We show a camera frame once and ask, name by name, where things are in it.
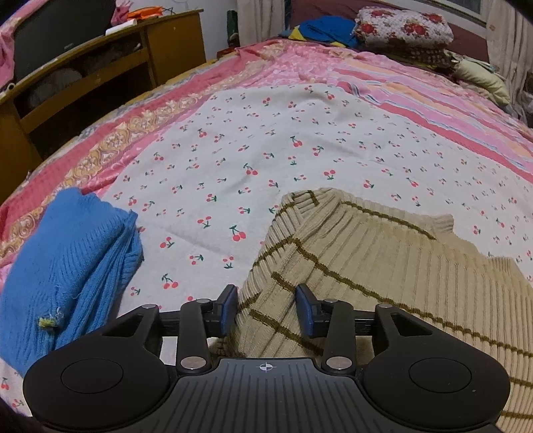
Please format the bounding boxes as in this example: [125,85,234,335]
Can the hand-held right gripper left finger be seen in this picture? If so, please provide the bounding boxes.
[101,284,239,371]

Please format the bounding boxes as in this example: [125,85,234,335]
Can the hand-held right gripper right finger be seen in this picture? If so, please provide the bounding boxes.
[294,284,438,372]

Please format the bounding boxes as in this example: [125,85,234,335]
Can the beige striped knit sweater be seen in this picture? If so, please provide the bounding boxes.
[227,188,533,433]

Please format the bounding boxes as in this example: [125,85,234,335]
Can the blue knit sweater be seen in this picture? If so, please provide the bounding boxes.
[0,187,145,378]

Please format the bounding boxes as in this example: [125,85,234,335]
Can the cherry print bed sheet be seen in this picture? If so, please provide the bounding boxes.
[0,82,533,414]

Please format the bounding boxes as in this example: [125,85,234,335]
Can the pink patterned bedspread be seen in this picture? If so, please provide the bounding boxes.
[0,37,533,276]

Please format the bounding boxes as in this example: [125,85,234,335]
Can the wooden desk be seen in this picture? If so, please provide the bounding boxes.
[0,8,208,206]

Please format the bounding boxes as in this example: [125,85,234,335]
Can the blue and yellow cloth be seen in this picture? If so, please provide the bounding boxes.
[280,17,361,49]

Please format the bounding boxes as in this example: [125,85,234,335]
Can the grey cloth bundle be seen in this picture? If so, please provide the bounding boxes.
[28,68,85,110]

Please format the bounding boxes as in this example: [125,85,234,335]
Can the olive green pillow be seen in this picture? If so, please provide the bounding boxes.
[451,57,514,108]

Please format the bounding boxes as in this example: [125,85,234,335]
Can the cream curtain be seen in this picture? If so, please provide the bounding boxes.
[236,0,293,43]
[484,0,533,126]

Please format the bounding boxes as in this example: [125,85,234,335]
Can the folded red floral quilt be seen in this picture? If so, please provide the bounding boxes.
[353,6,457,70]

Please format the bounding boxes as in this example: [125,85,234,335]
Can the white paper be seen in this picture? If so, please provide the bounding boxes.
[104,21,139,37]

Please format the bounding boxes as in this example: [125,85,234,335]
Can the orange item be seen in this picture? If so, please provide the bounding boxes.
[126,6,164,20]

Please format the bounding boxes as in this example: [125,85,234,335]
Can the black television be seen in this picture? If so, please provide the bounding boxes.
[12,0,118,83]

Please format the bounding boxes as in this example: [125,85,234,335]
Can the barred window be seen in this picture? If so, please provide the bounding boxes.
[433,0,489,28]

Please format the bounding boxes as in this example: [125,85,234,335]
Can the pink cloth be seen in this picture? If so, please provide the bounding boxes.
[0,0,47,91]

